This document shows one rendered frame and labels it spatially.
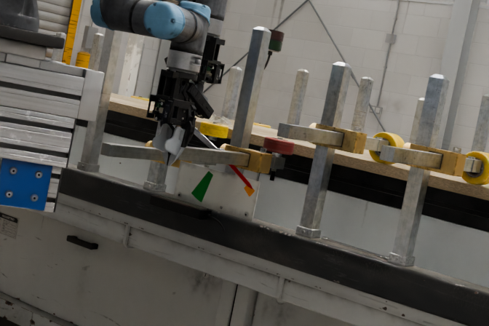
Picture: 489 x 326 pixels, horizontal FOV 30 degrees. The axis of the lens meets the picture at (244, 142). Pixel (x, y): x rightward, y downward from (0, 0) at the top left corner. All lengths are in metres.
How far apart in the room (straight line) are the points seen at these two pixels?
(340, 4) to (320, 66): 0.78
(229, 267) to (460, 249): 0.58
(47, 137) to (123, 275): 1.30
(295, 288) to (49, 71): 0.91
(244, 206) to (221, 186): 0.09
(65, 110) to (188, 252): 0.89
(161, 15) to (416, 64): 8.62
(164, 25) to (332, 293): 0.75
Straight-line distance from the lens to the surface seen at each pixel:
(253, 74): 2.30
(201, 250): 2.40
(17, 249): 3.24
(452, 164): 2.02
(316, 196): 2.18
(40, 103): 1.64
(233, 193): 2.30
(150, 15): 1.92
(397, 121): 10.46
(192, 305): 2.72
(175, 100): 1.98
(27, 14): 1.66
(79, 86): 1.64
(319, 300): 2.21
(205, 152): 2.13
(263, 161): 2.27
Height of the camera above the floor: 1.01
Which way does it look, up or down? 3 degrees down
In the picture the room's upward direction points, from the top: 11 degrees clockwise
